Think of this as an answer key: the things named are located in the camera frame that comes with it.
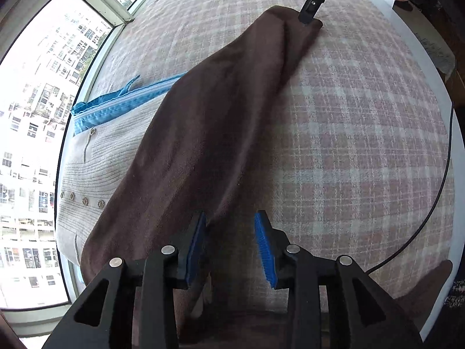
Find black speckled jacket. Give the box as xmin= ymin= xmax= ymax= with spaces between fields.
xmin=445 ymin=280 xmax=465 ymax=308

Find plaid blanket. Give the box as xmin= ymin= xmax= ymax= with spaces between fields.
xmin=54 ymin=0 xmax=456 ymax=335

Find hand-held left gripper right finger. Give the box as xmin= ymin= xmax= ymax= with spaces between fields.
xmin=253 ymin=210 xmax=424 ymax=349

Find folded blue garment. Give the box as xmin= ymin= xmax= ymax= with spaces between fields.
xmin=71 ymin=73 xmax=187 ymax=137

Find black cable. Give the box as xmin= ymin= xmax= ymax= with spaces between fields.
xmin=365 ymin=100 xmax=455 ymax=274

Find apartment buildings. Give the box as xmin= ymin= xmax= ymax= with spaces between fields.
xmin=0 ymin=0 xmax=113 ymax=302

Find folded beige knit cardigan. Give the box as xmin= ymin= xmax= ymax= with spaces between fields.
xmin=54 ymin=104 xmax=171 ymax=266

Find white window frame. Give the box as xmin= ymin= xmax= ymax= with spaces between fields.
xmin=0 ymin=0 xmax=171 ymax=339

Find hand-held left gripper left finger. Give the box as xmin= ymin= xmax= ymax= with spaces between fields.
xmin=42 ymin=210 xmax=208 ymax=349

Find brown fleece garment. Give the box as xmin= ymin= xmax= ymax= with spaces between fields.
xmin=80 ymin=5 xmax=453 ymax=349

